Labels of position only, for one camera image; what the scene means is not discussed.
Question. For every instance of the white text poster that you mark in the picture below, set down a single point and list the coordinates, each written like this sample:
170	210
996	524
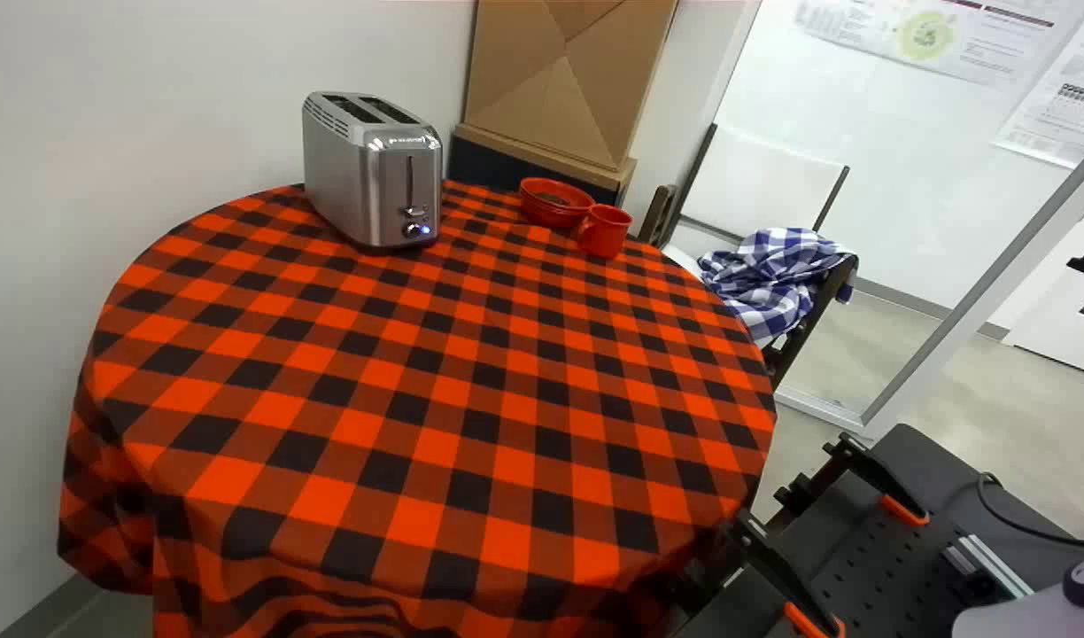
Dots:
1068	106

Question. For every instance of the black chair frame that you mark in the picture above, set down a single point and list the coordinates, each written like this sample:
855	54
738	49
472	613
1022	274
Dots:
809	320

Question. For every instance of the silver two-slot toaster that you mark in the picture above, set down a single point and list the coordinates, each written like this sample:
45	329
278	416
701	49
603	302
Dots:
361	179

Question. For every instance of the white panel with black frame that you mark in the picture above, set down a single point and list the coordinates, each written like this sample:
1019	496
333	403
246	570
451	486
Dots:
755	180

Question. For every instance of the brown cardboard box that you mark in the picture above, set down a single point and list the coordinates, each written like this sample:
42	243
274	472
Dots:
554	84

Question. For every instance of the red bowl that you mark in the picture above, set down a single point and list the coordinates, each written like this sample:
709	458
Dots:
549	198

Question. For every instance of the blue white checkered cloth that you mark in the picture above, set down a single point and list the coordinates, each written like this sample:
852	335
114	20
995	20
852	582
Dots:
770	274

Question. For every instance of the orange black checkered tablecloth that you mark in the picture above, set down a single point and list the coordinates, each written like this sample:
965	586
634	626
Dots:
422	411

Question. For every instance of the red cup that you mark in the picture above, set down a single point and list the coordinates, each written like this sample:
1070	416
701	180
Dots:
599	230

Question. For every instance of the silver aluminium rail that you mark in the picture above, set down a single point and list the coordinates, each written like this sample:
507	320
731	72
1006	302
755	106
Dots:
991	566

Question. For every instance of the grey rounded housing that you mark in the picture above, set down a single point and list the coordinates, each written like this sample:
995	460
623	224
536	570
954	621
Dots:
1024	621

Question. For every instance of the poster with green circle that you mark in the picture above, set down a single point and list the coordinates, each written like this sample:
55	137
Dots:
932	32

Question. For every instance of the grey metal pole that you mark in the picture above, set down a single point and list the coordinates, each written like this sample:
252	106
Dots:
978	302

